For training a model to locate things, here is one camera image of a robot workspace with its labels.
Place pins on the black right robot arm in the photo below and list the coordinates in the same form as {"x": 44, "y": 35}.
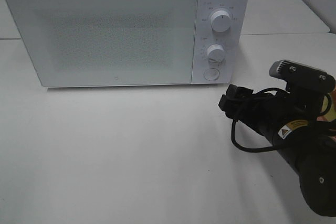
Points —
{"x": 314, "y": 164}

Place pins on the round door release button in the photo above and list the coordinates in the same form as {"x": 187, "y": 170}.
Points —
{"x": 211, "y": 74}

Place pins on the pink round plate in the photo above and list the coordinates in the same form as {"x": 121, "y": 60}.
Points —
{"x": 330, "y": 115}

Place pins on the lower white timer knob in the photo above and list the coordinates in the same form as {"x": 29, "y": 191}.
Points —
{"x": 215, "y": 53}

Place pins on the white microwave door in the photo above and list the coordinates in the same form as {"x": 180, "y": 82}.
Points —
{"x": 89, "y": 43}

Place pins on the upper white power knob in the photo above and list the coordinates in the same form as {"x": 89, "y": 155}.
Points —
{"x": 220, "y": 21}

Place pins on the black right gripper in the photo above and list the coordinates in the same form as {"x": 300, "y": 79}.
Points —
{"x": 281, "y": 116}

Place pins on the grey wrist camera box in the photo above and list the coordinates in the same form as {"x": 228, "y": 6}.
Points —
{"x": 298, "y": 75}

